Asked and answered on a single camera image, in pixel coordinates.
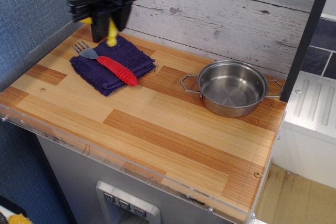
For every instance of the yellow toy banana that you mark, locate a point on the yellow toy banana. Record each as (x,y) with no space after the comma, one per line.
(112,31)

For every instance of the dark right shelf post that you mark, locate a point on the dark right shelf post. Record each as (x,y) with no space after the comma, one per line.
(306,38)

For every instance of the red handled metal fork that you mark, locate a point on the red handled metal fork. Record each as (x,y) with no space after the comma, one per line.
(122,72)

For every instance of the white toy sink unit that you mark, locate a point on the white toy sink unit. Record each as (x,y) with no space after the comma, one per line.
(306,141)

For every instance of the yellow object at corner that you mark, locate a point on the yellow object at corner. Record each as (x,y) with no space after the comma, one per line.
(18,219)

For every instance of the stainless steel pot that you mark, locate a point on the stainless steel pot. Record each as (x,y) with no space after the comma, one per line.
(231,88)

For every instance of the silver dispenser button panel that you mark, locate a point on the silver dispenser button panel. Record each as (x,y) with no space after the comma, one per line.
(119,206)

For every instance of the purple folded cloth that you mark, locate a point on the purple folded cloth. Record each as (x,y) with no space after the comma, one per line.
(101,78)

